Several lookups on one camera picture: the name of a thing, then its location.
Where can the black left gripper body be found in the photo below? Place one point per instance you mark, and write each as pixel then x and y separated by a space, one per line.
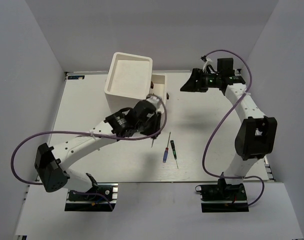
pixel 151 126

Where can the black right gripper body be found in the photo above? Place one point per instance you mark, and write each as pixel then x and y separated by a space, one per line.
pixel 206 80

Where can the green stubby screwdriver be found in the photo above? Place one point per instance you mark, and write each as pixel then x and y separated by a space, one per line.
pixel 153 140

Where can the white drawer cabinet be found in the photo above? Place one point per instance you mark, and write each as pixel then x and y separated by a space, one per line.
pixel 128 80

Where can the blue red handled screwdriver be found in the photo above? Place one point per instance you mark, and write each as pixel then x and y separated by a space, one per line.
pixel 165 154

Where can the white drawer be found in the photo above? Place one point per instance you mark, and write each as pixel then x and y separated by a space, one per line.
pixel 159 83

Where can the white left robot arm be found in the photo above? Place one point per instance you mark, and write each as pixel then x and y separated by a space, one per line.
pixel 53 163

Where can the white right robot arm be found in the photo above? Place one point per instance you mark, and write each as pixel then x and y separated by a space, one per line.
pixel 256 136

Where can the green black precision screwdriver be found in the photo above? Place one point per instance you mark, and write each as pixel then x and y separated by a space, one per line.
pixel 172 143

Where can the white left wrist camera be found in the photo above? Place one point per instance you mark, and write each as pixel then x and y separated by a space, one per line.
pixel 156 101

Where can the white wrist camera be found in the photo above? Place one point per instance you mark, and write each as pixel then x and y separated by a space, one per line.
pixel 156 101
pixel 207 61

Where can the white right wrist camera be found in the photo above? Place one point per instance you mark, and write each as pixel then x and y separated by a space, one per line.
pixel 207 61

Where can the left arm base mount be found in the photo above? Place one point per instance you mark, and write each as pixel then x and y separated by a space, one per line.
pixel 102 198

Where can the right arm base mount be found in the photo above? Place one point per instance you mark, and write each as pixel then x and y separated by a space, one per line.
pixel 219 199

